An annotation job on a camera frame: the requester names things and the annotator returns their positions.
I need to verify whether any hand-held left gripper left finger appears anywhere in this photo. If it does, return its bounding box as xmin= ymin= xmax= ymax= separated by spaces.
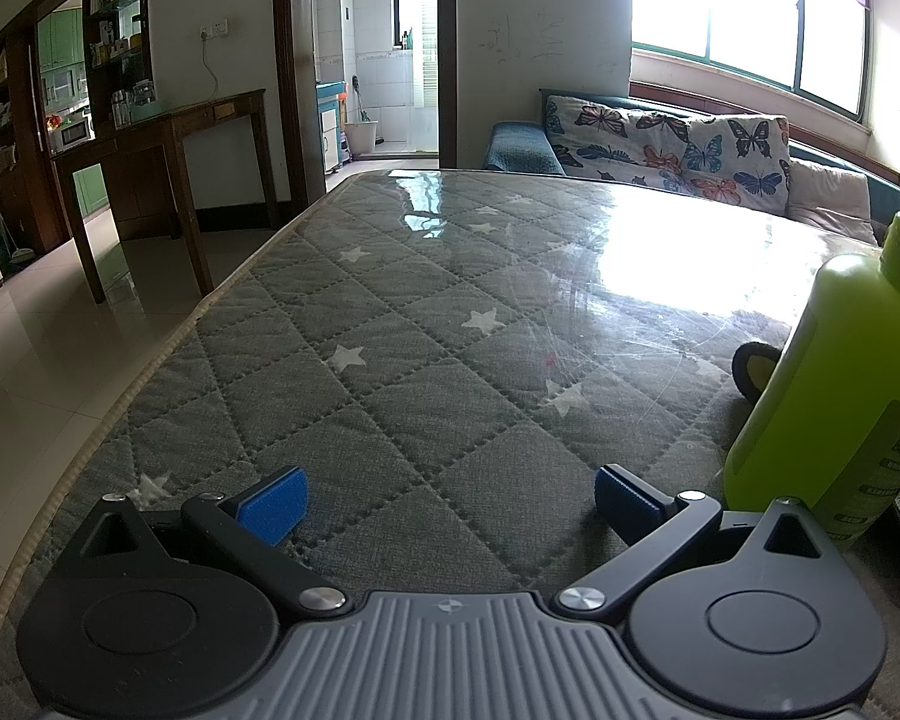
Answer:
xmin=67 ymin=465 xmax=353 ymax=620

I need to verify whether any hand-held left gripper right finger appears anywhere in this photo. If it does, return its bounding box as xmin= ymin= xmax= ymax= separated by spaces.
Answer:
xmin=552 ymin=463 xmax=850 ymax=622

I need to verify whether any grey microfibre cloth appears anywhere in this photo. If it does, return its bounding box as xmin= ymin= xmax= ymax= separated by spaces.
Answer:
xmin=733 ymin=343 xmax=900 ymax=545

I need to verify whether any green plastic bottle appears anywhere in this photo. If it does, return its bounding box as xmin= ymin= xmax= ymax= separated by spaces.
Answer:
xmin=722 ymin=211 xmax=900 ymax=552

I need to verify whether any white broom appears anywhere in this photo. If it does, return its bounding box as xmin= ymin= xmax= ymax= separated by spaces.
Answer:
xmin=0 ymin=193 xmax=37 ymax=265

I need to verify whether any butterfly print cushion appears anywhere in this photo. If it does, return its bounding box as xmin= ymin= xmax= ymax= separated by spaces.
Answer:
xmin=544 ymin=94 xmax=792 ymax=211

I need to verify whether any white pillow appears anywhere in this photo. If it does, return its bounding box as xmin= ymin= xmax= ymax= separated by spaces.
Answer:
xmin=786 ymin=157 xmax=882 ymax=245

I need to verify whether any blue sofa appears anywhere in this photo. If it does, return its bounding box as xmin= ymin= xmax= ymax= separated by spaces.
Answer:
xmin=482 ymin=88 xmax=900 ymax=241

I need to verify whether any white bucket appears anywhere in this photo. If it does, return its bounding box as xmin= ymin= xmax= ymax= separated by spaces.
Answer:
xmin=343 ymin=120 xmax=380 ymax=158

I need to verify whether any blue bathroom cabinet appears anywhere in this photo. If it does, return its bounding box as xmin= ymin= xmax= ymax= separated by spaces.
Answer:
xmin=316 ymin=81 xmax=347 ymax=173

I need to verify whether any dark wooden side table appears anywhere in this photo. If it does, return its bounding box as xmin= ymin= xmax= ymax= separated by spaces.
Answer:
xmin=51 ymin=88 xmax=280 ymax=305

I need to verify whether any dark wooden shelf cabinet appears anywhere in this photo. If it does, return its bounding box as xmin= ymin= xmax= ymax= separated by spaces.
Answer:
xmin=0 ymin=0 xmax=155 ymax=256

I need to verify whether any window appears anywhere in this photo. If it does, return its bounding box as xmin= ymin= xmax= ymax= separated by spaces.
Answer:
xmin=630 ymin=0 xmax=871 ymax=125

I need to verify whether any dark wooden door frame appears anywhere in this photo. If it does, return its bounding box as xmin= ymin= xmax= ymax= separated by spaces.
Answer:
xmin=272 ymin=0 xmax=458 ymax=207

